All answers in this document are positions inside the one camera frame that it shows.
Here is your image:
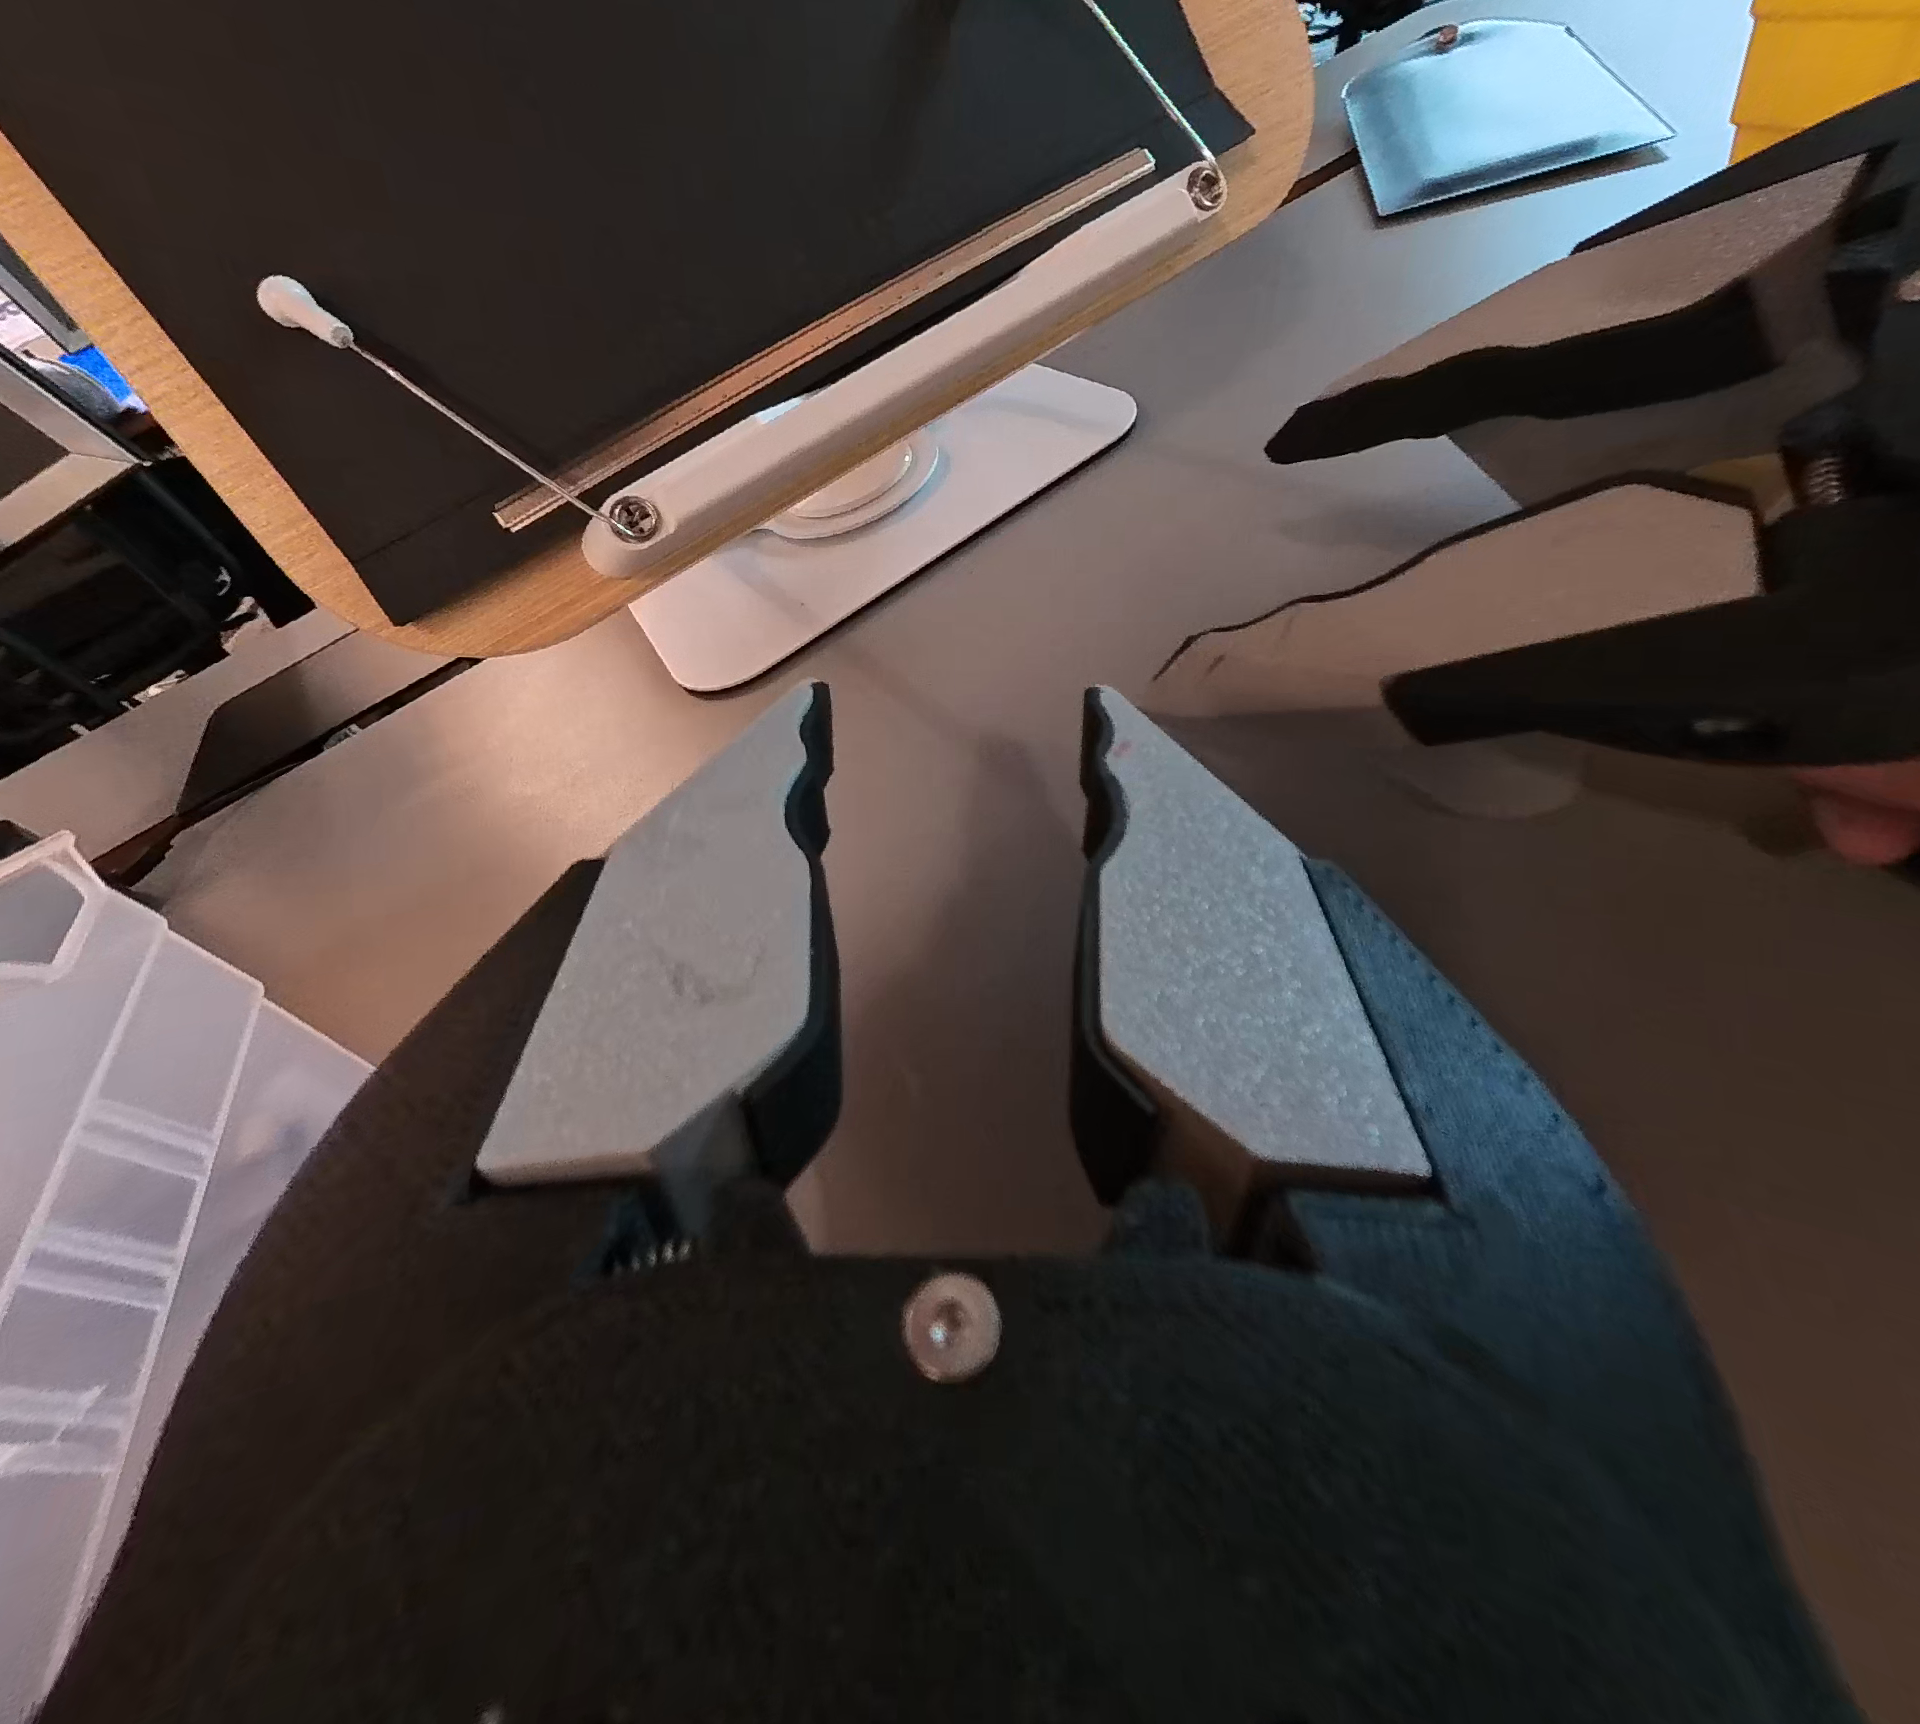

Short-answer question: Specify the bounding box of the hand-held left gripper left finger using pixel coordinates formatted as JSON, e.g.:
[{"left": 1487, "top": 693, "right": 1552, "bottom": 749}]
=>
[{"left": 473, "top": 678, "right": 845, "bottom": 1194}]

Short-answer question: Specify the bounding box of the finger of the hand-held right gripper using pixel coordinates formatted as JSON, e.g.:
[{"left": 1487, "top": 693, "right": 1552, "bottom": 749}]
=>
[
  {"left": 1263, "top": 145, "right": 1883, "bottom": 468},
  {"left": 1151, "top": 469, "right": 1780, "bottom": 721}
]

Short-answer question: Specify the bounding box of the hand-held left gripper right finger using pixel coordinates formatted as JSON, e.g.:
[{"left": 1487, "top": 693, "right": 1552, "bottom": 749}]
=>
[{"left": 1063, "top": 682, "right": 1437, "bottom": 1224}]

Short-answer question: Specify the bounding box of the clear plastic bin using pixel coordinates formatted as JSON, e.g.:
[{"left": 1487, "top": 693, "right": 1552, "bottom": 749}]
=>
[{"left": 0, "top": 826, "right": 377, "bottom": 1724}]

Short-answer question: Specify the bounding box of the person's right hand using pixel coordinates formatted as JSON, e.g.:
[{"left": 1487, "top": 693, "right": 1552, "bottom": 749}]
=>
[{"left": 1792, "top": 760, "right": 1920, "bottom": 873}]

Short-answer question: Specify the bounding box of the silver foil pouch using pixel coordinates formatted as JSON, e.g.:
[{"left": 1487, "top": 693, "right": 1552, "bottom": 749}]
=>
[{"left": 1337, "top": 18, "right": 1677, "bottom": 217}]

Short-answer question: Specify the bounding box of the black paper sheet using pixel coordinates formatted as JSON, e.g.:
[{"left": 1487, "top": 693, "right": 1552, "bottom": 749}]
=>
[{"left": 0, "top": 0, "right": 1255, "bottom": 628}]

